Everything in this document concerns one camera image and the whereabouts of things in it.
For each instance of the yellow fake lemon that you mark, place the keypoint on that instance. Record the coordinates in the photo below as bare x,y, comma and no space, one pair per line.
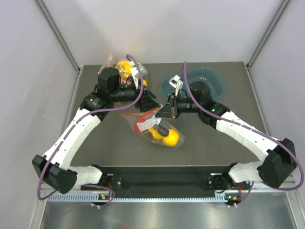
172,139

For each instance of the purple fake eggplant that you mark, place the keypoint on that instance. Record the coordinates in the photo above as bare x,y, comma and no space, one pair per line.
162,130

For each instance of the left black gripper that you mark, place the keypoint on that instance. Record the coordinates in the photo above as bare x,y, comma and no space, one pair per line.
147,103

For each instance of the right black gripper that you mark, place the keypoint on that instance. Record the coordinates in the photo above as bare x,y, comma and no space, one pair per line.
167,111

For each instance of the teal plastic bin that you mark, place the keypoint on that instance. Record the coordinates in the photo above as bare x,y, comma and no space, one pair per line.
205,74

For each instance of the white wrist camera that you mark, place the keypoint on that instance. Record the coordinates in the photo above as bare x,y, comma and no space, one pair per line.
176,83
136,76

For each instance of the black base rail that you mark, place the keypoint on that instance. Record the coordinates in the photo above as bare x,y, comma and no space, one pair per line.
168,181

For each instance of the red fake tomato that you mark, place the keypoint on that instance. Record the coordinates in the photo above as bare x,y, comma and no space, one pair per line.
139,126

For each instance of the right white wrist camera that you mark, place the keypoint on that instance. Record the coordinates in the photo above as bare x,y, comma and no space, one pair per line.
176,83

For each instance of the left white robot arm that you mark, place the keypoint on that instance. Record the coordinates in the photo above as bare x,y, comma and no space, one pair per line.
54,166

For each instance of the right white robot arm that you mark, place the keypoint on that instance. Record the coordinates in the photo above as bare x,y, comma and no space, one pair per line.
275,158

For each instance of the clear zip bag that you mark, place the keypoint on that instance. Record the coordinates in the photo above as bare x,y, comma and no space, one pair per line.
123,79
152,122

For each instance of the fake yellow banana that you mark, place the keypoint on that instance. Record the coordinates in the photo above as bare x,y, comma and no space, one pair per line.
124,67

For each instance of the far fake lemon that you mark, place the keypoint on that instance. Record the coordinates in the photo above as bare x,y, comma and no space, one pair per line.
145,83

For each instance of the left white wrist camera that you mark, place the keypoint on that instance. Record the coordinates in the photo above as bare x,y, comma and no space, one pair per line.
136,76

